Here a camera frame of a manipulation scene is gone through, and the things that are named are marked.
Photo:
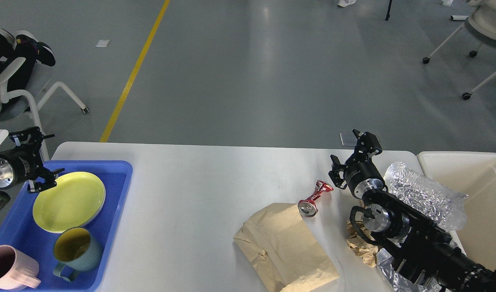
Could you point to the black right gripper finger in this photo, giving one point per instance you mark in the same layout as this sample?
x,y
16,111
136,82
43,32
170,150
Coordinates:
x,y
337,173
366,147

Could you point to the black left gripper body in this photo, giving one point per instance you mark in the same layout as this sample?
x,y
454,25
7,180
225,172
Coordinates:
x,y
17,166

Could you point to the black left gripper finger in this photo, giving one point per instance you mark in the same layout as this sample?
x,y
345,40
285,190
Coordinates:
x,y
43,179
31,141

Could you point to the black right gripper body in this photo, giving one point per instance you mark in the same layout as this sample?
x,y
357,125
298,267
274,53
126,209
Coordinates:
x,y
362,178

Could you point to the yellow plastic plate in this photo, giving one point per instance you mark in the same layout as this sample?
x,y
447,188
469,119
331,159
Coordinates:
x,y
76,184

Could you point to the teal mug yellow inside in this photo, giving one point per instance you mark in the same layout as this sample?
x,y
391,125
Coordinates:
x,y
76,250

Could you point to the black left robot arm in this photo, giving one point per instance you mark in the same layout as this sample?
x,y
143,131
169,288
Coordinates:
x,y
24,163

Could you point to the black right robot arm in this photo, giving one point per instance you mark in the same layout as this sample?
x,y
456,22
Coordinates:
x,y
420,249

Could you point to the grey floor plate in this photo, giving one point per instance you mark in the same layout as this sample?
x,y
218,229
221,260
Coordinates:
x,y
348,139

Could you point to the pale green plate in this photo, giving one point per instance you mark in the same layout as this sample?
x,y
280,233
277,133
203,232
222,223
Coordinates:
x,y
94,219

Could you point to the crushed red can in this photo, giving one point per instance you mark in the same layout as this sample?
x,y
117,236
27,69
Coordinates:
x,y
307,207

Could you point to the white chair left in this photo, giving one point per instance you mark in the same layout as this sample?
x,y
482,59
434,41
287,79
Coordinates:
x,y
30,100

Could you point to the crumpled brown paper ball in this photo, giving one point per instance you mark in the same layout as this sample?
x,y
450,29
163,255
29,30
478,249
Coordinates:
x,y
362,249

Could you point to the brown paper bag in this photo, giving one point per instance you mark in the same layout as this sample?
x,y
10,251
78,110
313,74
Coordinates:
x,y
283,251

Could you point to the silver foil bag upper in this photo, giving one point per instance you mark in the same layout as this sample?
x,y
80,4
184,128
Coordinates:
x,y
439,203

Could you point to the silver foil bag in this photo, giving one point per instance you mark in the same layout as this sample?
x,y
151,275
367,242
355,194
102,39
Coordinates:
x,y
439,203
398,282

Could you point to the person in black clothes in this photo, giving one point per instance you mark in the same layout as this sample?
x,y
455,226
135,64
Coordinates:
x,y
23,44

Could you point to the pink mug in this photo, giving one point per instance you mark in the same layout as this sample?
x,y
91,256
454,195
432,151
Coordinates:
x,y
17,269

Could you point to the silver foil bag lower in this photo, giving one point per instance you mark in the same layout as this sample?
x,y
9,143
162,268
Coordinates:
x,y
398,282

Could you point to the beige plastic bin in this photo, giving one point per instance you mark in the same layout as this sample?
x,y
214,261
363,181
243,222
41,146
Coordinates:
x,y
472,173

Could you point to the black tripod leg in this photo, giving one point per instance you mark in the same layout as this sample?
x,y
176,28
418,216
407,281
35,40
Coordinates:
x,y
388,10

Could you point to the white office chair right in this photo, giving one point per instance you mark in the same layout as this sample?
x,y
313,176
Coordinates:
x,y
481,24

